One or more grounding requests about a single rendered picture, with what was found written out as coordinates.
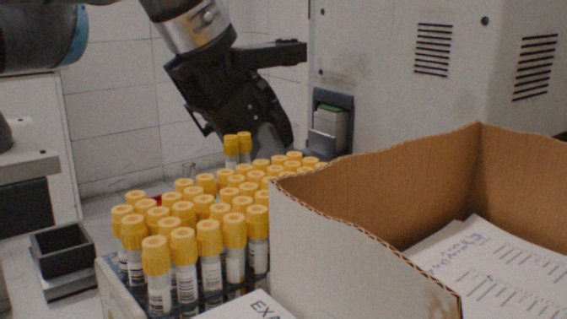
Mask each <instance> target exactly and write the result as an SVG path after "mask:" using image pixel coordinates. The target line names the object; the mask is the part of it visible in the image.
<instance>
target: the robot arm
mask: <svg viewBox="0 0 567 319"><path fill-rule="evenodd" d="M119 1H125V0H0V74H4V73H18V72H25V71H33V70H41V68H48V69H53V68H57V67H60V66H65V65H71V64H74V63H76V62H77V61H78V60H79V59H80V57H81V56H82V55H83V54H84V53H85V51H86V48H87V45H88V41H89V16H88V12H87V11H85V8H86V6H85V4H87V5H91V6H107V5H112V4H114V3H116V2H119ZM138 1H139V2H140V3H141V5H142V7H143V9H144V11H145V13H146V14H147V15H148V17H149V18H150V20H151V21H152V24H153V26H155V28H156V29H157V31H158V32H159V34H160V35H161V37H162V40H163V41H164V43H165V44H166V46H167V47H168V49H169V50H170V51H171V53H172V54H175V57H174V58H173V59H170V60H169V61H168V62H167V63H166V64H164V65H163V68H164V70H165V71H166V72H167V74H168V75H169V77H170V80H171V81H172V83H174V84H175V86H176V88H177V89H178V90H179V92H180V93H181V96H182V98H183V99H184V101H185V102H186V103H185V104H184V108H185V109H186V111H188V113H189V114H190V116H191V117H192V119H193V121H194V122H195V124H196V125H197V127H198V129H199V130H200V132H202V135H203V136H204V137H205V138H206V137H207V136H208V135H210V134H211V133H212V132H213V133H214V132H216V134H217V135H218V137H219V139H220V140H221V142H222V144H223V143H224V136H225V135H236V136H237V133H240V132H250V133H251V140H252V151H251V154H250V160H251V162H253V161H255V160H269V162H270V165H271V158H272V156H274V155H286V156H287V153H288V152H291V151H294V143H293V141H294V135H293V130H292V126H291V123H290V121H289V117H288V115H287V113H286V112H284V110H283V107H282V106H281V104H280V102H279V99H278V97H277V95H276V93H275V91H274V90H273V89H272V88H271V86H270V85H269V82H268V81H267V80H266V79H265V78H264V77H261V76H260V74H257V69H260V68H272V67H278V66H281V67H291V66H296V65H299V63H303V62H307V42H303V41H297V39H295V38H289V37H284V38H279V39H276V41H268V42H259V44H251V45H243V46H232V45H233V44H234V43H235V41H236V40H237V37H238V34H237V32H236V30H234V27H233V25H232V24H231V23H230V16H229V13H228V11H227V9H226V7H225V6H224V4H223V2H222V0H138ZM193 112H196V113H198V114H200V115H202V117H203V119H204V121H205V122H207V123H206V124H205V127H204V128H203V127H202V126H200V124H199V123H198V121H197V118H196V117H195V116H194V115H193ZM13 145H14V138H13V134H12V130H11V127H10V125H9V124H8V121H7V120H6V118H5V117H4V115H3V114H2V113H1V111H0V155H1V154H3V152H6V151H8V150H9V149H10V148H11V147H12V146H13Z"/></svg>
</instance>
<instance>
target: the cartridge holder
mask: <svg viewBox="0 0 567 319"><path fill-rule="evenodd" d="M30 242H31V246H29V247H28V248H29V253H30V259H31V261H32V264H33V268H34V270H35V272H36V274H37V277H38V279H39V283H40V286H41V289H42V292H43V295H44V297H45V300H54V299H56V298H59V297H62V296H64V295H68V293H69V294H71V292H74V291H77V290H80V289H85V288H88V287H92V286H95V285H97V280H96V274H95V259H96V258H97V256H96V251H95V243H94V242H93V240H92V239H91V237H90V234H89V232H87V231H86V229H85V228H84V226H83V225H82V222H81V221H79V222H75V224H68V225H64V226H61V227H57V228H53V229H49V230H43V231H40V232H35V233H32V234H30Z"/></svg>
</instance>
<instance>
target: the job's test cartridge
mask: <svg viewBox="0 0 567 319"><path fill-rule="evenodd" d="M349 129H350V112H347V113H342V112H341V113H332V112H330V111H324V110H320V108H317V112H314V130H317V131H319V132H324V133H325V134H327V135H330V136H332V137H335V138H336V139H337V150H339V149H345V148H348V147H349Z"/></svg>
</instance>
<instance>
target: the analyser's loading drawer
mask: <svg viewBox="0 0 567 319"><path fill-rule="evenodd" d="M307 130H308V138H307V148H306V149H295V148H294V151H298V152H301V153H302V159H303V158H308V156H311V158H316V159H318V163H323V162H324V163H330V162H331V161H334V160H336V159H337V158H340V156H344V155H348V148H345V149H339V150H337V139H336V138H335V137H332V136H330V135H327V134H325V133H324V132H319V131H317V130H314V129H311V128H308V129H307Z"/></svg>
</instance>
